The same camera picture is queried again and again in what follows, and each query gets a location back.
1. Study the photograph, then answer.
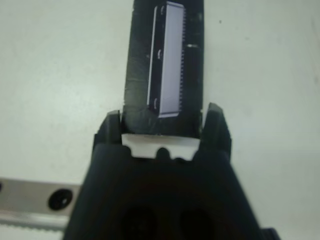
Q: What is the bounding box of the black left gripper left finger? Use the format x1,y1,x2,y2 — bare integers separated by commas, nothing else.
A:
63,109,164,240

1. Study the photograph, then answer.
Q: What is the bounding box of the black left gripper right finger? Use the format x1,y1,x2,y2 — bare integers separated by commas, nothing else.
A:
162,101,282,240

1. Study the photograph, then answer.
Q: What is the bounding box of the black box lid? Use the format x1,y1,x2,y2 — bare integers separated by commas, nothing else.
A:
122,0,206,139

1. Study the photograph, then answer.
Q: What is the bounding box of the black box with white insert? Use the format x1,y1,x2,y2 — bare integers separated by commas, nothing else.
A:
121,104,210,161

